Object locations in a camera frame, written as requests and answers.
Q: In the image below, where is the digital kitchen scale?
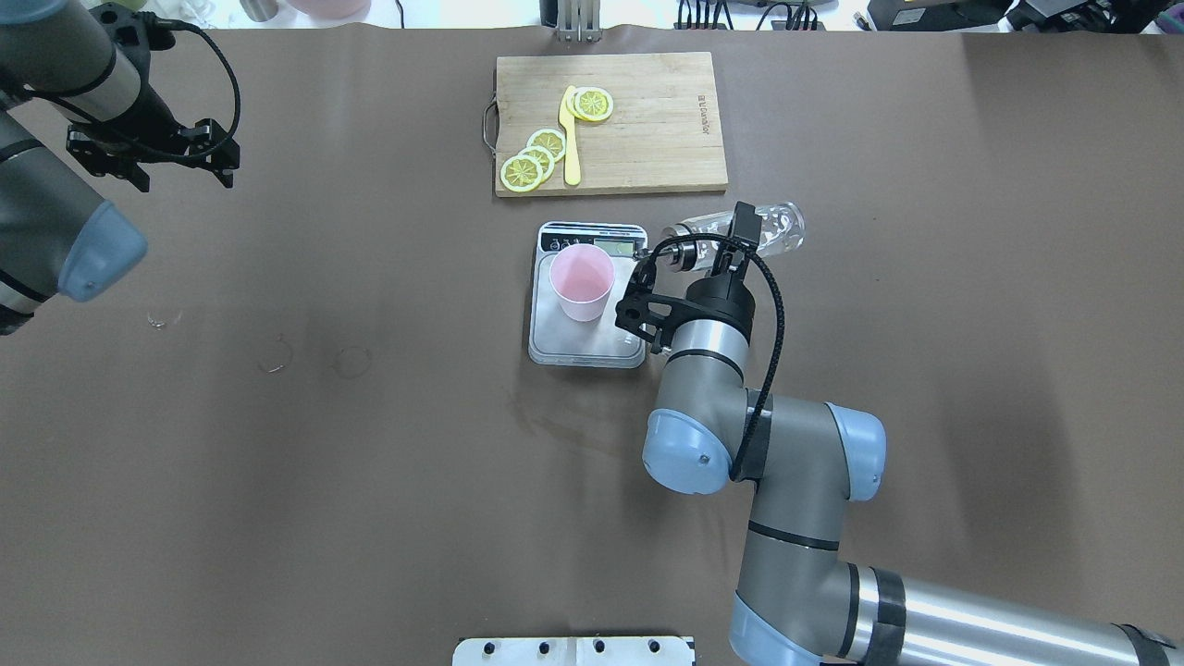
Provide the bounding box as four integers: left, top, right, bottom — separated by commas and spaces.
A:
527, 222, 648, 369

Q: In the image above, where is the white metal column base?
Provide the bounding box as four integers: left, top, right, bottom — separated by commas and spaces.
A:
451, 635, 699, 665

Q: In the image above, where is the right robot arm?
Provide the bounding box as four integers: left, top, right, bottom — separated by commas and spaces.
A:
616, 203, 1180, 665

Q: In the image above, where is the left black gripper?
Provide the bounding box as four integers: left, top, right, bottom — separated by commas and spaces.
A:
67, 4, 242, 193

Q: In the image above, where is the yellow plastic knife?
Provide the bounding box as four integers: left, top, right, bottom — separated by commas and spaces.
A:
558, 85, 583, 187

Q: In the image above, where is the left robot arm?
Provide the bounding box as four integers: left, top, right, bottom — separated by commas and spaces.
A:
1, 1, 242, 337

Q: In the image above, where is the pink bowl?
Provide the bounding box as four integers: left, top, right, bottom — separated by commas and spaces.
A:
288, 0, 372, 20

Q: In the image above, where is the lemon slice front single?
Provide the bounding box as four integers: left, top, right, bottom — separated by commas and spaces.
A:
574, 87, 616, 122

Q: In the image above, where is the lemon slice top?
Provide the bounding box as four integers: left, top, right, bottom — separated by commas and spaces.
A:
498, 154, 549, 193

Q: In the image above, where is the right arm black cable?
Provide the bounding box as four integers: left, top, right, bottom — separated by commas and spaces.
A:
638, 237, 786, 482

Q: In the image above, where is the clear glass sauce bottle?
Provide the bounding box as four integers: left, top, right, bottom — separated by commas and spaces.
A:
656, 201, 805, 271

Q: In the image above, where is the pink plastic cup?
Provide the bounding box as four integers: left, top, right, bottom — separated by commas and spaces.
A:
549, 243, 616, 322

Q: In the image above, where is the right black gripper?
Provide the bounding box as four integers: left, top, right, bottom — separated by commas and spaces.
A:
616, 201, 762, 352

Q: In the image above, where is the bamboo cutting board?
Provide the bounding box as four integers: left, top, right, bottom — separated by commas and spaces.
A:
494, 52, 729, 197

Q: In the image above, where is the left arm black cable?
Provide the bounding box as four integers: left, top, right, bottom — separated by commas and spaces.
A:
0, 18, 243, 169

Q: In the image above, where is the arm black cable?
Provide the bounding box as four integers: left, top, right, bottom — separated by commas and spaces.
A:
638, 237, 786, 482
0, 18, 243, 169

